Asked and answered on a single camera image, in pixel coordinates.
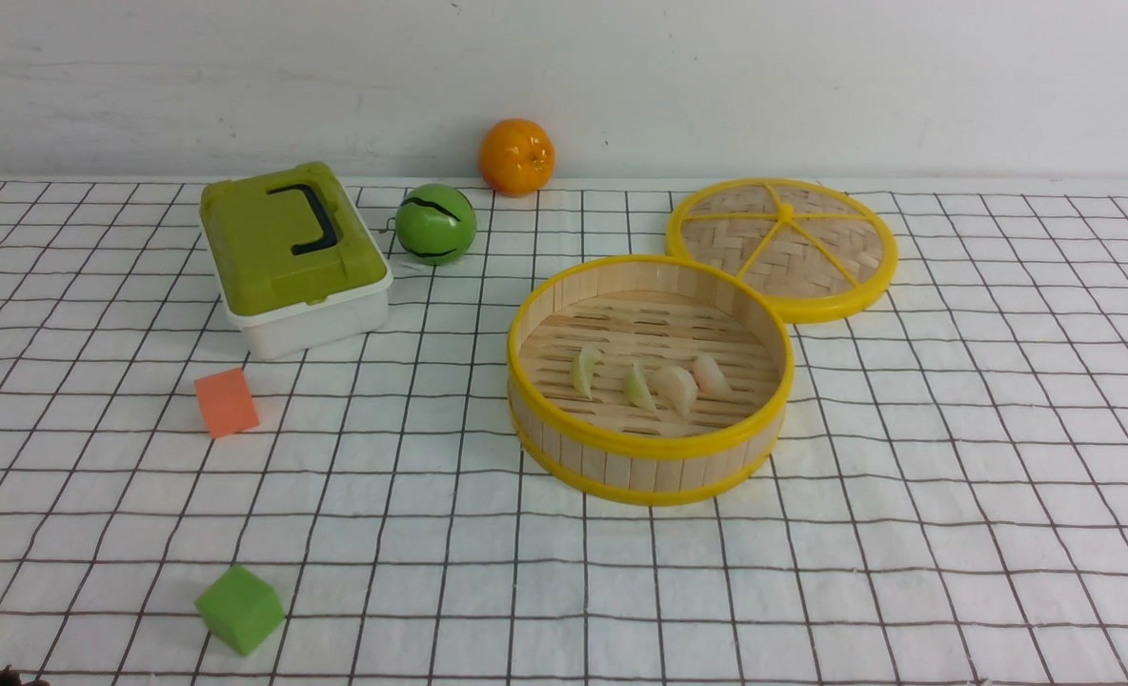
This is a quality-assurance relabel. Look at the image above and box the orange toy fruit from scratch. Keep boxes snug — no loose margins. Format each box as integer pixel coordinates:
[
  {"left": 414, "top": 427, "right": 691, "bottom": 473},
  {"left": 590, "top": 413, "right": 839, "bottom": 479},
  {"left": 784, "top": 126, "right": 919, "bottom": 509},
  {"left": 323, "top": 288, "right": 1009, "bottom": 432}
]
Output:
[{"left": 477, "top": 118, "right": 555, "bottom": 197}]

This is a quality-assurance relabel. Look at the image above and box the green foam cube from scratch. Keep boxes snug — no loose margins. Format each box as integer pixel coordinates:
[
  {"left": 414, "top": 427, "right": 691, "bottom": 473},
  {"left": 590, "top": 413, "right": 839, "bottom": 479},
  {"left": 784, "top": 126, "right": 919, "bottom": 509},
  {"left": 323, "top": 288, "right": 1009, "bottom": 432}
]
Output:
[{"left": 194, "top": 565, "right": 287, "bottom": 656}]

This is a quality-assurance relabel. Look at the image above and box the bamboo steamer tray yellow rim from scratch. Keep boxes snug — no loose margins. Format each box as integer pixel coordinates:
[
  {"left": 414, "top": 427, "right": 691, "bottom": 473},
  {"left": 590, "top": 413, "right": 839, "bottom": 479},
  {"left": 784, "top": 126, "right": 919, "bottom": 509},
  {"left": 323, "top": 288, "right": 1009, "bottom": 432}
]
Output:
[{"left": 506, "top": 255, "right": 795, "bottom": 505}]

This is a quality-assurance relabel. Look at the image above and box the bamboo steamer lid yellow rim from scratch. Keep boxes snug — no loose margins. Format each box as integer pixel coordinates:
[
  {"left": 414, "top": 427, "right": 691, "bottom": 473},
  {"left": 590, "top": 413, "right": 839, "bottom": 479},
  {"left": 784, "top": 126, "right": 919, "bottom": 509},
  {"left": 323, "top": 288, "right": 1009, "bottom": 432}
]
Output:
[{"left": 666, "top": 178, "right": 899, "bottom": 324}]

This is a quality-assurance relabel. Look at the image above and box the dark right gripper tip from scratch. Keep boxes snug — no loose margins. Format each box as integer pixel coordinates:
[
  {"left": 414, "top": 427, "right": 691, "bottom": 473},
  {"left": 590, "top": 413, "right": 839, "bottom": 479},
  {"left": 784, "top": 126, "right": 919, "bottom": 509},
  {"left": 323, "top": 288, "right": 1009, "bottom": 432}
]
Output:
[{"left": 0, "top": 667, "right": 50, "bottom": 686}]

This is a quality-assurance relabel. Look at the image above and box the green toy watermelon ball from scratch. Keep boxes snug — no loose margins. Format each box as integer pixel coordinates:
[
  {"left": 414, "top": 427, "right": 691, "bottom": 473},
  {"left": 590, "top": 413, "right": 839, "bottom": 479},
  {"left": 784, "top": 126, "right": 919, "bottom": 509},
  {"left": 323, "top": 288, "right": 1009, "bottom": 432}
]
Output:
[{"left": 394, "top": 183, "right": 477, "bottom": 265}]

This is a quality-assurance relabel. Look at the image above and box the white black-grid tablecloth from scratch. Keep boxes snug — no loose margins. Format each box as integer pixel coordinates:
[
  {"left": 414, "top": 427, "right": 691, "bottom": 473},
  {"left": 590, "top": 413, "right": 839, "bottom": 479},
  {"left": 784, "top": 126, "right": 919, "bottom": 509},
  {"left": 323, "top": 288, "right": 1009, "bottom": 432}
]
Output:
[{"left": 0, "top": 179, "right": 1128, "bottom": 685}]

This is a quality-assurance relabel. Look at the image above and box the pale green dumpling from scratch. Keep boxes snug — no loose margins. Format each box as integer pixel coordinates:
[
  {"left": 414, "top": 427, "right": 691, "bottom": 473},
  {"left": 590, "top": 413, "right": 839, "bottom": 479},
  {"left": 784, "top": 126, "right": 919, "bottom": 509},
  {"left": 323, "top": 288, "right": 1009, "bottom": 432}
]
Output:
[
  {"left": 622, "top": 360, "right": 656, "bottom": 413},
  {"left": 570, "top": 346, "right": 603, "bottom": 401}
]

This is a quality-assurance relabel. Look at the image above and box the pale pink dumpling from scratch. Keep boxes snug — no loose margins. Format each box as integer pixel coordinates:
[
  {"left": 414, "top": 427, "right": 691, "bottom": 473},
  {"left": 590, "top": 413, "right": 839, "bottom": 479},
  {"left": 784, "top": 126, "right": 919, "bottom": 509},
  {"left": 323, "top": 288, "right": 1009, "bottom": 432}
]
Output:
[
  {"left": 651, "top": 364, "right": 698, "bottom": 417},
  {"left": 691, "top": 353, "right": 733, "bottom": 398}
]

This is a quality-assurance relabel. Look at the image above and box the orange foam cube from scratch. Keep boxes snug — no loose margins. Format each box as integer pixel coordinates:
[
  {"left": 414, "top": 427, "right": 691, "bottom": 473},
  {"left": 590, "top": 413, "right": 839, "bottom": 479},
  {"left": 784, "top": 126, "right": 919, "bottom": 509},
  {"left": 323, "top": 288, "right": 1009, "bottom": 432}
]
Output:
[{"left": 194, "top": 368, "right": 259, "bottom": 440}]

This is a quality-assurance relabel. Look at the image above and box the green lidded white box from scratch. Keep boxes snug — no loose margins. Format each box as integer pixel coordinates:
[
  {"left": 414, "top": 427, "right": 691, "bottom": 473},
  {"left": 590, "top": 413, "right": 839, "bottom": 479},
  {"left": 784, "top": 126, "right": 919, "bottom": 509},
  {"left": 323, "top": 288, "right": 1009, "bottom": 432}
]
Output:
[{"left": 199, "top": 161, "right": 393, "bottom": 360}]

